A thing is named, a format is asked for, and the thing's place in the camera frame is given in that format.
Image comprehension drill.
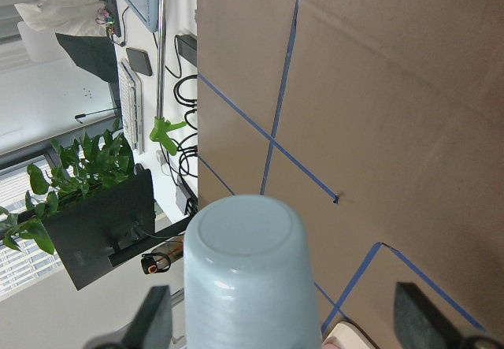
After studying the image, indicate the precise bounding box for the green potted plant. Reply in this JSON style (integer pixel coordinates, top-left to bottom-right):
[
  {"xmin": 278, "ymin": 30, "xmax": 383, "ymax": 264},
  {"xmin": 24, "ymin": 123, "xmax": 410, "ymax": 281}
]
[{"xmin": 1, "ymin": 119, "xmax": 134, "ymax": 255}]

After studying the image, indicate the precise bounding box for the blue teach pendant tablet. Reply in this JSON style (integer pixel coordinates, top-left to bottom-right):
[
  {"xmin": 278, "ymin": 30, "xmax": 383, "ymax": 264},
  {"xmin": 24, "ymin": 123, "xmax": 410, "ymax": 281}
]
[{"xmin": 125, "ymin": 0, "xmax": 159, "ymax": 32}]

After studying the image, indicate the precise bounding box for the light blue ikea cup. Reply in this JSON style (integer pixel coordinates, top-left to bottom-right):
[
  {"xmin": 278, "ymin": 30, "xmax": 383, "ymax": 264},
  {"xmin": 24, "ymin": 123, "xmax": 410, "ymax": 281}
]
[{"xmin": 183, "ymin": 195, "xmax": 321, "ymax": 348}]

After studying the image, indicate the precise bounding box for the green handled reacher grabber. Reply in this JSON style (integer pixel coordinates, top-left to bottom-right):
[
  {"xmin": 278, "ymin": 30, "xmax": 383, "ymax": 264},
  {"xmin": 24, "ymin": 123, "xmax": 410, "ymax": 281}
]
[{"xmin": 150, "ymin": 0, "xmax": 186, "ymax": 156}]

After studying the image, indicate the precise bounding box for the black computer monitor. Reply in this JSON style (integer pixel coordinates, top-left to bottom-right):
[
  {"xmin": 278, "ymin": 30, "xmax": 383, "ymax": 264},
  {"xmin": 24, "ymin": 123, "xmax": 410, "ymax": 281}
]
[{"xmin": 43, "ymin": 169, "xmax": 156, "ymax": 290}]

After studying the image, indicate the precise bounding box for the black smartphone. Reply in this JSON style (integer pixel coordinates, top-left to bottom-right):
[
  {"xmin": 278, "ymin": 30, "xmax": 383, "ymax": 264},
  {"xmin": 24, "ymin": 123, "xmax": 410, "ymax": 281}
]
[{"xmin": 126, "ymin": 47, "xmax": 153, "ymax": 76}]

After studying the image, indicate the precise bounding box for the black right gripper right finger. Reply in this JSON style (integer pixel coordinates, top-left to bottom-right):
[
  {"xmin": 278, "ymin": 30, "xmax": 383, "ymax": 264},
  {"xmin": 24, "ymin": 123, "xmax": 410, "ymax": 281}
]
[{"xmin": 393, "ymin": 282, "xmax": 503, "ymax": 349}]

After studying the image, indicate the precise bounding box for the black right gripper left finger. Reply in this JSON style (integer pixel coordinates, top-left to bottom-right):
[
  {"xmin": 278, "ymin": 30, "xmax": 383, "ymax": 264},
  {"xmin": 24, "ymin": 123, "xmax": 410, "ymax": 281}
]
[{"xmin": 83, "ymin": 285, "xmax": 172, "ymax": 348}]

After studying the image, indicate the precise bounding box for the cream serving tray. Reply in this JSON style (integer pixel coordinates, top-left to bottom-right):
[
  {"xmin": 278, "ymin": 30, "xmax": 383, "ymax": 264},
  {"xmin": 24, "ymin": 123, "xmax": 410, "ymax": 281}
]
[{"xmin": 321, "ymin": 321, "xmax": 378, "ymax": 349}]

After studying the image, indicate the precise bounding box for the black power adapter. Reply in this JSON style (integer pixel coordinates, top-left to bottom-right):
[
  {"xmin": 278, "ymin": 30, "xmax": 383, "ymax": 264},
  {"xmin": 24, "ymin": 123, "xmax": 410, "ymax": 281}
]
[{"xmin": 176, "ymin": 34, "xmax": 197, "ymax": 67}]

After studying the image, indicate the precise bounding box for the white keyboard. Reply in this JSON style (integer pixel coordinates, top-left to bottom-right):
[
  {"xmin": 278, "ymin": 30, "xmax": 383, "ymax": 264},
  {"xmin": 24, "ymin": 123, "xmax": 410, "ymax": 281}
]
[{"xmin": 118, "ymin": 58, "xmax": 144, "ymax": 154}]

